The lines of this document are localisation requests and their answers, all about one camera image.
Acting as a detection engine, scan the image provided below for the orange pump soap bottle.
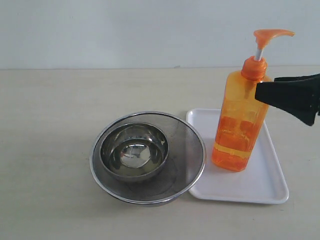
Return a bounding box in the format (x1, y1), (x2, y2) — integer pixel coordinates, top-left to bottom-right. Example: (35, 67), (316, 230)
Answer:
(211, 29), (295, 172)

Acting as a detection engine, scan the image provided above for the small stainless steel bowl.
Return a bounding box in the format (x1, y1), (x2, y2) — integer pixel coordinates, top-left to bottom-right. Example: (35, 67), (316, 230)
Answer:
(99, 122), (169, 183)

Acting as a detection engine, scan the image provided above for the white rectangular plastic tray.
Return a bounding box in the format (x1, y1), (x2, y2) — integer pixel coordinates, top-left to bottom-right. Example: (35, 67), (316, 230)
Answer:
(185, 108), (289, 205)

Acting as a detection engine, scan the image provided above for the steel mesh strainer basket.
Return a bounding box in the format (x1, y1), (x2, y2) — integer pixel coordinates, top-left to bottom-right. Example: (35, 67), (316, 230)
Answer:
(89, 111), (207, 206)

